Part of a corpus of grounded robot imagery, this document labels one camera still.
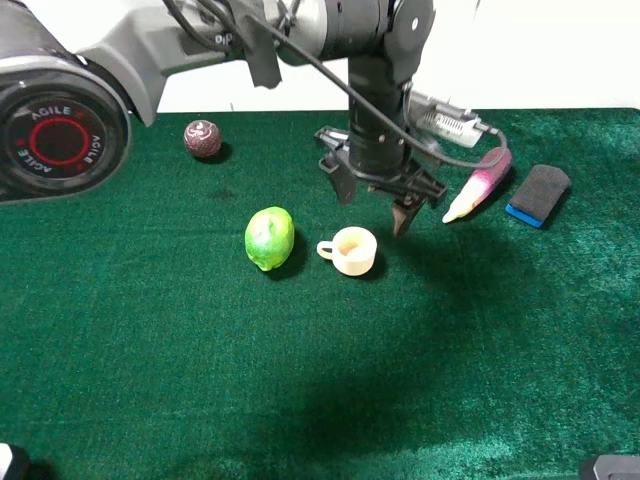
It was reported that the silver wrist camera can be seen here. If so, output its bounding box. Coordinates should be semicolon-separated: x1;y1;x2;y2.
405;90;497;148

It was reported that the black blue eraser sponge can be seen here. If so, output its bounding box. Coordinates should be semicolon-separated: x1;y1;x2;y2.
505;164;571;228

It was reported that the grey object bottom right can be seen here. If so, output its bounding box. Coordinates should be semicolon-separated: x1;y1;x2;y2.
578;454;640;480

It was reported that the cream ceramic cup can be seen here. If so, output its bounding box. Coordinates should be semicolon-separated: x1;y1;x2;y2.
316;226;378;277

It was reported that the dark purple round fruit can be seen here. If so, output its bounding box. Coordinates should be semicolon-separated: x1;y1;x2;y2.
183;120;222;158

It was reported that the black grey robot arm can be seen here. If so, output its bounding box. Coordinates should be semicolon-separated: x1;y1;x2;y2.
1;1;447;235

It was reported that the green velvet table cloth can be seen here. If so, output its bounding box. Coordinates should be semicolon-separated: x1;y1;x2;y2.
1;110;639;479

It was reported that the purple white toy radish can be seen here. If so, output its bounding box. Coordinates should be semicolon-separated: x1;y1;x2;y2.
442;147;512;223

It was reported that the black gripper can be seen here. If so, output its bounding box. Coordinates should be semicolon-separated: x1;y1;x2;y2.
315;126;447;237

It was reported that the green toy cabbage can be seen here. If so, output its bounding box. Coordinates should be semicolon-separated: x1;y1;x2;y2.
244;206;295;272

